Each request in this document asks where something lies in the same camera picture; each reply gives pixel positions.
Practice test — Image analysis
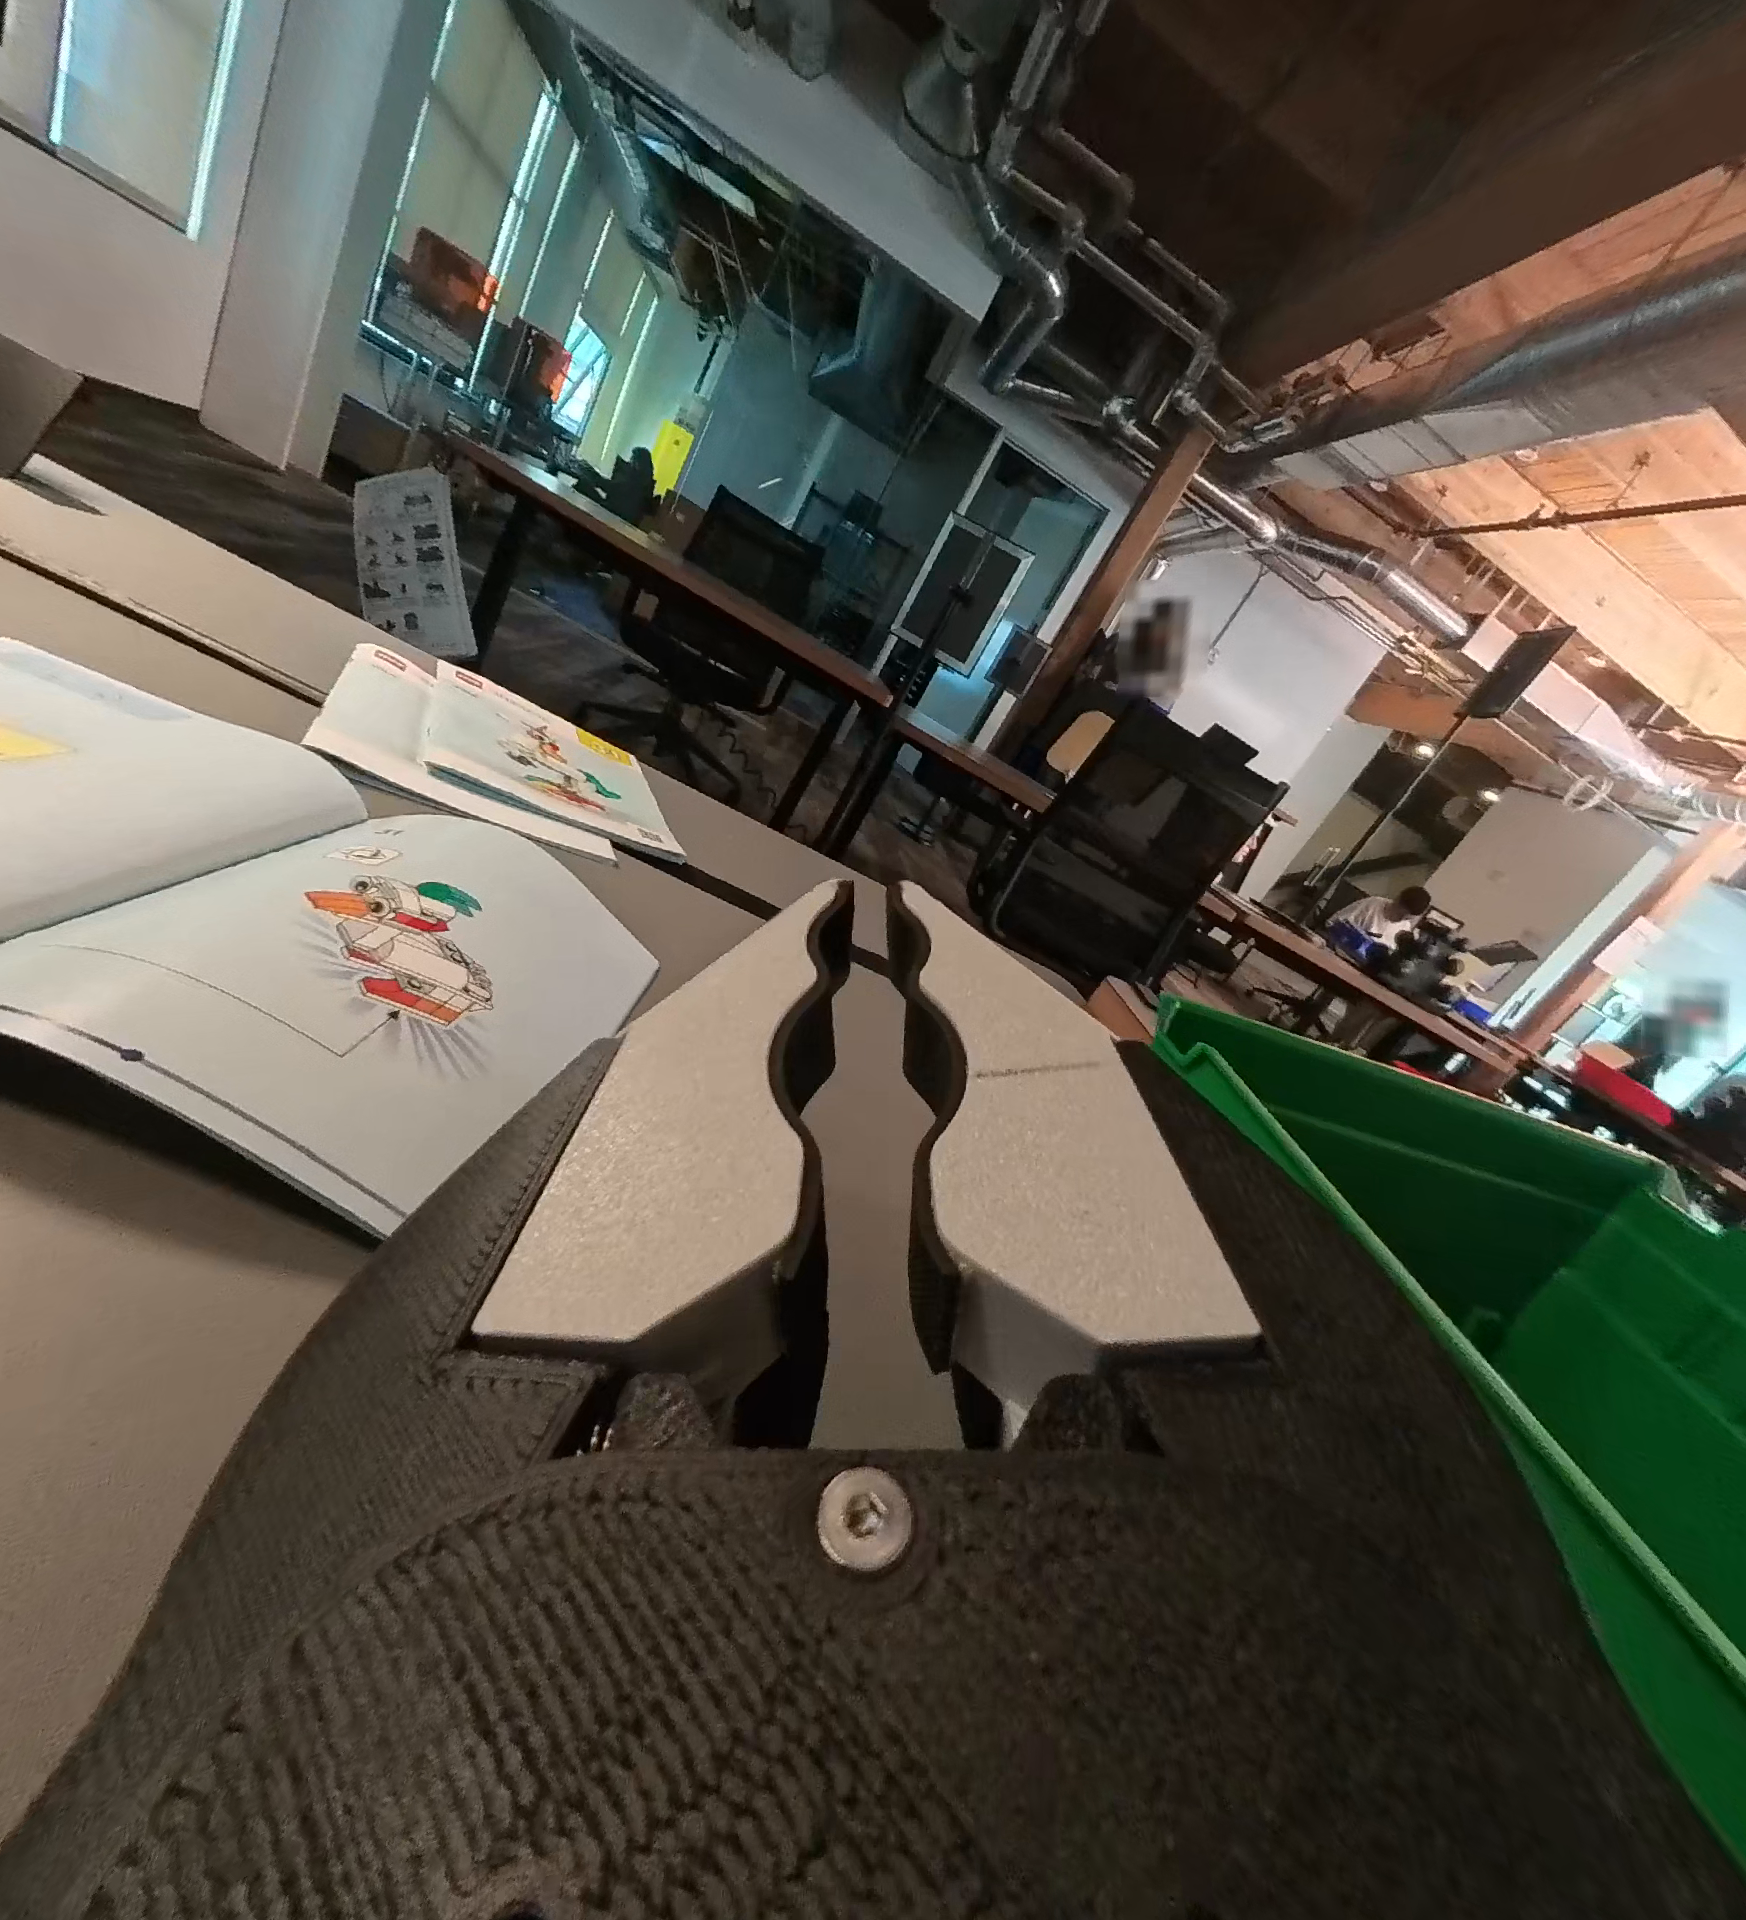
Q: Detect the black mesh office chair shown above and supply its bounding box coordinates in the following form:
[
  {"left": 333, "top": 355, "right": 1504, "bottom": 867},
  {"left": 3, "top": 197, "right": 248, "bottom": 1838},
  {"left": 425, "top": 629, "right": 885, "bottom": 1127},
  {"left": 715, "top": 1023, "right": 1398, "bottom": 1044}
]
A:
[{"left": 970, "top": 701, "right": 1291, "bottom": 991}]

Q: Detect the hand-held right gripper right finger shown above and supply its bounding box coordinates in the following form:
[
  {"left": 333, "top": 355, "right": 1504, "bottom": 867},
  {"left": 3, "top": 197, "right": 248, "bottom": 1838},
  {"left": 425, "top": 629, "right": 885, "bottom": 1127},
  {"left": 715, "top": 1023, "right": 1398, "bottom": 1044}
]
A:
[{"left": 887, "top": 879, "right": 1262, "bottom": 1420}]

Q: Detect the standing printed instruction sheet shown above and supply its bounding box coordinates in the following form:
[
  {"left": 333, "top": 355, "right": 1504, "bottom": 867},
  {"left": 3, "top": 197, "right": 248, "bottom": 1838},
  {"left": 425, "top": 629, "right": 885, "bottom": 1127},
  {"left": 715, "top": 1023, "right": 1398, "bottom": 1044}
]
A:
[{"left": 352, "top": 469, "right": 483, "bottom": 664}]

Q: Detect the white framed panel on stand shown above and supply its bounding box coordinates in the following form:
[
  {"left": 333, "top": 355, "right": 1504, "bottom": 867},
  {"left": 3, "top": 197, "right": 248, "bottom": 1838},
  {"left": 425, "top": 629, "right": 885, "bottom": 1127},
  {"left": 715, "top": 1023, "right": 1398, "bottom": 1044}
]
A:
[{"left": 945, "top": 511, "right": 1038, "bottom": 673}]

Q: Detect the large spiral duct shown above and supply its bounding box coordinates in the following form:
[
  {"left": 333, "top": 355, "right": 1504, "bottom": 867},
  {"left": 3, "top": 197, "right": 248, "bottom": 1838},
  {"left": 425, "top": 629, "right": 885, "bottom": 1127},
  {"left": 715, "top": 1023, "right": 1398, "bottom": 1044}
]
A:
[{"left": 1263, "top": 262, "right": 1746, "bottom": 504}]

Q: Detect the green plastic bin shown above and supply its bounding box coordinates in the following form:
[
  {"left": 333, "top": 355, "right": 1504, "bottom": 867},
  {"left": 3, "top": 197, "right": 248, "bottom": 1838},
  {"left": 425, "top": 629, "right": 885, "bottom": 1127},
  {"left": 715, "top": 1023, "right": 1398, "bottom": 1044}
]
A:
[{"left": 1150, "top": 990, "right": 1746, "bottom": 1880}]

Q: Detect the metal ventilation duct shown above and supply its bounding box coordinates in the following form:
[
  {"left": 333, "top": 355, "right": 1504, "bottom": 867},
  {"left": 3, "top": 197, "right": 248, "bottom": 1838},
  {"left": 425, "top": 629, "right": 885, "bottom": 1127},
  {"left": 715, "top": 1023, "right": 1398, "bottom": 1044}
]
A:
[{"left": 896, "top": 0, "right": 1266, "bottom": 453}]

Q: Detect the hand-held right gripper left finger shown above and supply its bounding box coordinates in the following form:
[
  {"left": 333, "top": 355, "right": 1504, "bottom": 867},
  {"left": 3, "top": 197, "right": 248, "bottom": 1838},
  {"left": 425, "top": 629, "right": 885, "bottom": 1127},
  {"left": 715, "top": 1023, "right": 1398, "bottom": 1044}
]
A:
[{"left": 470, "top": 879, "right": 855, "bottom": 1411}]

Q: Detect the long wooden table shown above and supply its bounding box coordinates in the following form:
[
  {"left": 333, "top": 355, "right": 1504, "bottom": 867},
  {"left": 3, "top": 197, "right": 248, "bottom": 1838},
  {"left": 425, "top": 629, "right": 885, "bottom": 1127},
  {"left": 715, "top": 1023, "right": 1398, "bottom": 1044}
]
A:
[
  {"left": 430, "top": 426, "right": 1058, "bottom": 861},
  {"left": 1196, "top": 885, "right": 1535, "bottom": 1089}
]

